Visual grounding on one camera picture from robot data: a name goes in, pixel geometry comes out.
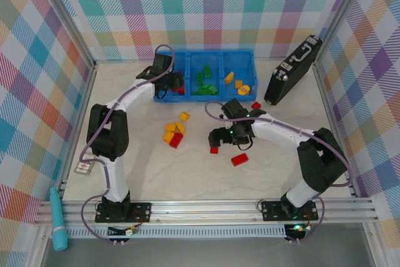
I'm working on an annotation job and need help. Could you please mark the small wired connector board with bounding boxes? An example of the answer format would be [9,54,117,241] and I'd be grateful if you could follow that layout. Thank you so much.
[286,223,313,234]
[107,223,141,237]

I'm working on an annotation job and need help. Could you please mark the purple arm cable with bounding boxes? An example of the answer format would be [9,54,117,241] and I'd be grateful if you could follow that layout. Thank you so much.
[80,44,176,244]
[204,101,354,244]

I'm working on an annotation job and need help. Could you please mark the long aluminium base rail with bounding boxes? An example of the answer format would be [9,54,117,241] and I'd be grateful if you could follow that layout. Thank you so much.
[33,198,376,227]

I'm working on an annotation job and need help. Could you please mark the aluminium side rail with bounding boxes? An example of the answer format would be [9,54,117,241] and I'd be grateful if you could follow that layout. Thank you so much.
[312,60,363,199]
[56,60,99,201]

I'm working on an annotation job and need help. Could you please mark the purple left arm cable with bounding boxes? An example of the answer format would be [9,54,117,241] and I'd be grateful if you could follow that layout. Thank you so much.
[80,44,176,244]

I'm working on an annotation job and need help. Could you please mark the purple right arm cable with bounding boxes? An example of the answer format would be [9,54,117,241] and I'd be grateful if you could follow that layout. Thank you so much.
[204,101,354,244]

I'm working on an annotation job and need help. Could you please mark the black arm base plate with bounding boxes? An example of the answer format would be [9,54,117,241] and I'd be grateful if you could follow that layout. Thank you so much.
[95,201,153,224]
[261,200,320,223]

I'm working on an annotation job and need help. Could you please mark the white slotted cable duct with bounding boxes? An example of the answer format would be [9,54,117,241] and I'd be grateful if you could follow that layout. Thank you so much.
[67,228,287,239]

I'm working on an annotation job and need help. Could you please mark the teal plastic cylinder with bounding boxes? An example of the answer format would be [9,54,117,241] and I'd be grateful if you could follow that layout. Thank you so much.
[49,186,69,252]

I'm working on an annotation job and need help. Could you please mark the blue three-compartment plastic bin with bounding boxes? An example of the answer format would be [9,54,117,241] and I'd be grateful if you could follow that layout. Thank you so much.
[153,49,259,103]

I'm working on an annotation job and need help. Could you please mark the small printed card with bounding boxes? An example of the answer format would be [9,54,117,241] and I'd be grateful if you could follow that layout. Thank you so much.
[74,153,95,176]

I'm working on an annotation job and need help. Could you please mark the black briefcase with metal latches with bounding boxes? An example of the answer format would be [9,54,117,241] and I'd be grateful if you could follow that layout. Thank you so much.
[264,34,323,106]

